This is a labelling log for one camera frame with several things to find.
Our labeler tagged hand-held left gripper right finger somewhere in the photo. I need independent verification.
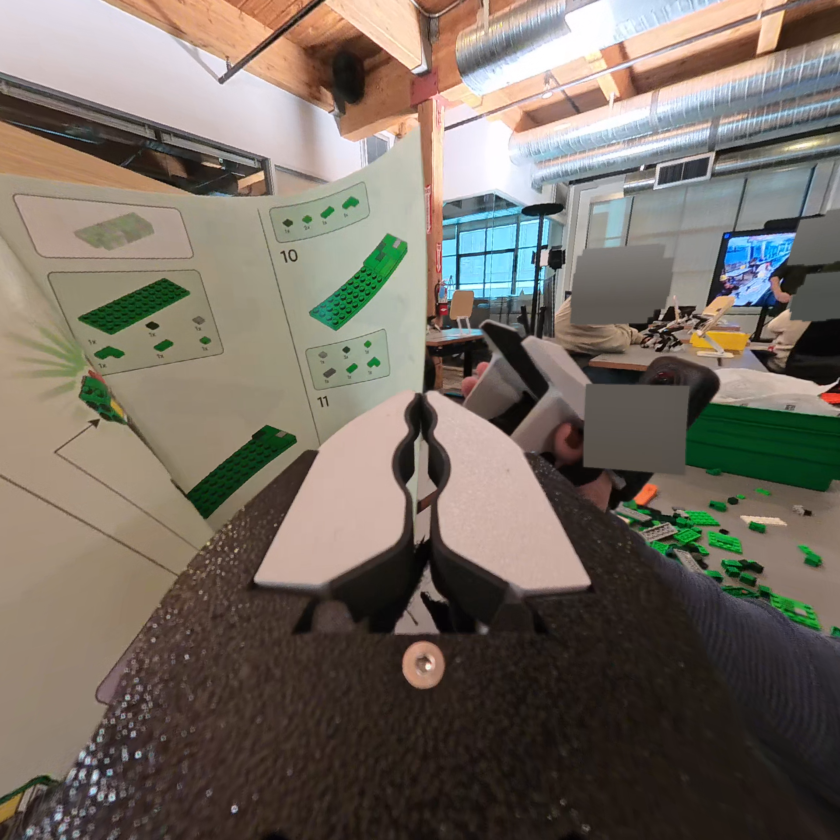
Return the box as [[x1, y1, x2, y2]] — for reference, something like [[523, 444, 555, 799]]
[[422, 392, 593, 632]]

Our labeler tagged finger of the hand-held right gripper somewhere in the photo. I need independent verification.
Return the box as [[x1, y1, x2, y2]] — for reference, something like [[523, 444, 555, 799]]
[[512, 338, 592, 455], [468, 320, 550, 422]]

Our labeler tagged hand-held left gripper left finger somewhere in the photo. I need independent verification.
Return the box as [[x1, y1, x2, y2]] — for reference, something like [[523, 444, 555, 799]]
[[253, 392, 429, 632]]

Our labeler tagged pile of green toy bricks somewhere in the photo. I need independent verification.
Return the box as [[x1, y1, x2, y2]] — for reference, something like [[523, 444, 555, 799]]
[[617, 466, 840, 641]]

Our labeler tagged green toy instruction booklet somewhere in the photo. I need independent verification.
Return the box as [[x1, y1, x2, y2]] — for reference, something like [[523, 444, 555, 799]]
[[0, 125, 429, 818]]

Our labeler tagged person's right forearm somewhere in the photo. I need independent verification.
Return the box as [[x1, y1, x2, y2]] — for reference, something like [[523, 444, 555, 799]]
[[613, 505, 840, 840]]

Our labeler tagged person's right hand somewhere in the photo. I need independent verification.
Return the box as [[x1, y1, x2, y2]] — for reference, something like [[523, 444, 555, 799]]
[[459, 363, 627, 517]]

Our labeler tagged yellow tray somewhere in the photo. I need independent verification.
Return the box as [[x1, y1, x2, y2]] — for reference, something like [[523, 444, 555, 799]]
[[689, 330, 750, 355]]

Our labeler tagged black white toy robot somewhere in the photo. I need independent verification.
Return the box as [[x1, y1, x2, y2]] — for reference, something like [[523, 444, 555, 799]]
[[640, 308, 706, 349]]

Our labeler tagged grey background table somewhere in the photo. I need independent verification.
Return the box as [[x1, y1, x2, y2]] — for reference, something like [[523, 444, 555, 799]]
[[589, 344, 778, 388]]

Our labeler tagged white plastic bag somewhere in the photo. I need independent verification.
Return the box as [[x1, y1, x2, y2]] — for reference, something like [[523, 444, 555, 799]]
[[714, 366, 840, 417]]

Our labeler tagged green cardboard toy box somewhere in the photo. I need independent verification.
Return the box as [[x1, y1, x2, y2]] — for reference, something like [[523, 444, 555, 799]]
[[686, 399, 840, 493]]

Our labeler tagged white air vent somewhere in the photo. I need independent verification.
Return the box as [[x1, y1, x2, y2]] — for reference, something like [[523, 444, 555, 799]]
[[655, 154, 716, 190]]

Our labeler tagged black ceiling speaker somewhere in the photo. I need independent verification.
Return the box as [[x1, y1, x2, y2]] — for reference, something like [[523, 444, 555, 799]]
[[330, 49, 366, 106]]

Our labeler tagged wall television screen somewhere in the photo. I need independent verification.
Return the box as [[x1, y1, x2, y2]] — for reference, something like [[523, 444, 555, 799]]
[[707, 230, 798, 308]]

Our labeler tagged silver ventilation duct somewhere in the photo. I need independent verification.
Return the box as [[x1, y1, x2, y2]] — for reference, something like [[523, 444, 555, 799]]
[[508, 33, 840, 165], [532, 98, 840, 191], [455, 0, 742, 98]]

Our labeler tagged wooden post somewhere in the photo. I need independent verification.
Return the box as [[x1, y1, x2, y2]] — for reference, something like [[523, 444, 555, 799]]
[[418, 98, 447, 316]]

